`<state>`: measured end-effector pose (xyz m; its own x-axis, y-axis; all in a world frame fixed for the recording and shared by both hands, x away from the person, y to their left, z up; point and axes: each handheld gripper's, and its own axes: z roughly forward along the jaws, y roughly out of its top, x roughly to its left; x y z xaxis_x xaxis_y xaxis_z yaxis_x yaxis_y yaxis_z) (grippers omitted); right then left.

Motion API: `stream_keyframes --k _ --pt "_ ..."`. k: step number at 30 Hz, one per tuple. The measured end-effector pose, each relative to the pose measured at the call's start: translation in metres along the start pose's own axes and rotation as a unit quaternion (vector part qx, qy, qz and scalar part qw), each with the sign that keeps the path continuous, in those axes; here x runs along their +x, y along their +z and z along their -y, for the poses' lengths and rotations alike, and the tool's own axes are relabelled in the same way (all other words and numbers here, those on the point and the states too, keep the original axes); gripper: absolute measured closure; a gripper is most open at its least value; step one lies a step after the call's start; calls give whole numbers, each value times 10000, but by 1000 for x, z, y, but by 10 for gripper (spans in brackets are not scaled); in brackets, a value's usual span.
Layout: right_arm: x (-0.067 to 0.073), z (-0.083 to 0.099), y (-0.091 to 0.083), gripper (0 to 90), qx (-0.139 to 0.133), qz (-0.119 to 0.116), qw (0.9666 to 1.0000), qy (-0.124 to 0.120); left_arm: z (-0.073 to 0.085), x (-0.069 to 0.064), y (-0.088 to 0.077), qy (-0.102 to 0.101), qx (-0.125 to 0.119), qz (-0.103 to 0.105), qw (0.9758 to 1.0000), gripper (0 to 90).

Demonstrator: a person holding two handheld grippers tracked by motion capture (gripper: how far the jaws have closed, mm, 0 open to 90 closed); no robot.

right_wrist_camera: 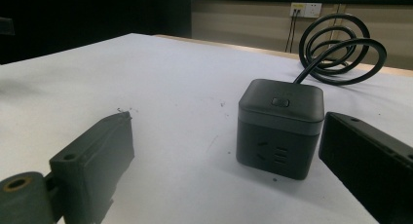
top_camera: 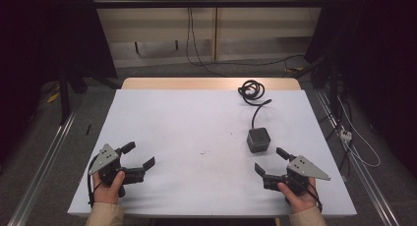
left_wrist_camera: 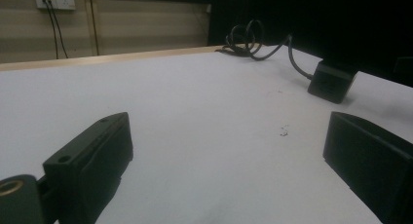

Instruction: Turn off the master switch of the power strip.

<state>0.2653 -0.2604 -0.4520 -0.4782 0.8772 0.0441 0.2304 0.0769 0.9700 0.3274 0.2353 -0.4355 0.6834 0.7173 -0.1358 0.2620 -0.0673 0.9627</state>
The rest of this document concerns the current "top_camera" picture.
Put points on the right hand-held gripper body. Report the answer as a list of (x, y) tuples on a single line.
[(303, 169)]

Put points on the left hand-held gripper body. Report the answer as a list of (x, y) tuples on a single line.
[(106, 160)]

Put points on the person's left hand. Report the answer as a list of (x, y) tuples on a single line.
[(105, 193)]

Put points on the person's right hand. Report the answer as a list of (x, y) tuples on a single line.
[(303, 203)]

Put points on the black cube power adapter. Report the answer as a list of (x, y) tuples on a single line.
[(258, 140)]

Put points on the small black stick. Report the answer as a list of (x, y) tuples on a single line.
[(88, 129)]

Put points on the white table mat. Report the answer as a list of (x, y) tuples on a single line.
[(196, 127)]

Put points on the black curtain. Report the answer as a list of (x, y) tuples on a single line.
[(377, 55), (39, 39)]

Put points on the aluminium floor rail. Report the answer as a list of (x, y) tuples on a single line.
[(42, 167), (364, 173)]

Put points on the black horizontal frame bar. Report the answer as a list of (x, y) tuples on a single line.
[(209, 3)]

